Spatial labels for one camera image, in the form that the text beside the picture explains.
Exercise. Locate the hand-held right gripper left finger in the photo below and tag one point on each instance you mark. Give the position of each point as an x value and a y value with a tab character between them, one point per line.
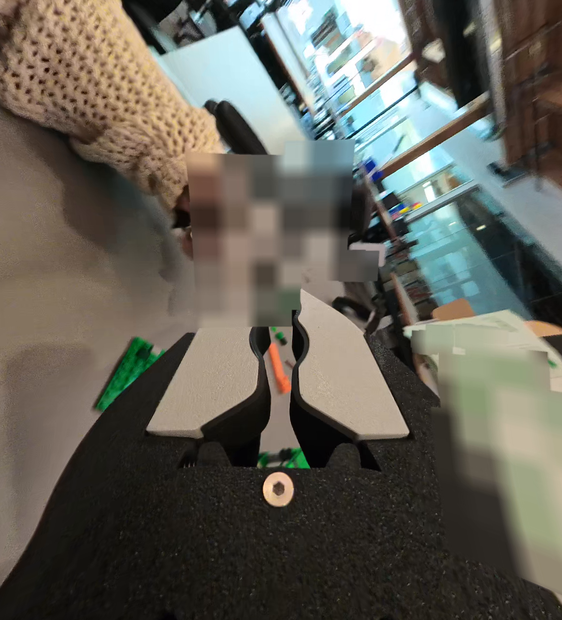
213	378

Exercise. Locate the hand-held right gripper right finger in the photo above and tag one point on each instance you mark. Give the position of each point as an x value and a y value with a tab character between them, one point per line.
339	378

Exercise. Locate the green lego base plate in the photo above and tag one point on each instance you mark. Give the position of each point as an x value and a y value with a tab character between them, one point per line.
126	375

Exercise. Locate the person's left forearm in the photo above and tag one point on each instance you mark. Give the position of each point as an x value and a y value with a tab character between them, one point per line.
82	82

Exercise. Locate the green lego piece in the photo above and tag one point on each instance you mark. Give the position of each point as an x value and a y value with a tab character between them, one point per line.
286	459

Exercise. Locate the lego instruction booklet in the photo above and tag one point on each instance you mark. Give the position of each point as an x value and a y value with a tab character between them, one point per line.
484	320

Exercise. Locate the orange brick separator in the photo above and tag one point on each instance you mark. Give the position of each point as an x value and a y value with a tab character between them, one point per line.
278	368

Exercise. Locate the large glass window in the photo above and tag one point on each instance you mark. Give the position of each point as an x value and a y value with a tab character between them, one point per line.
455	252

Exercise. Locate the black office chair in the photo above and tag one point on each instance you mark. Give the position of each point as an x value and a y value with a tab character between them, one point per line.
237	126

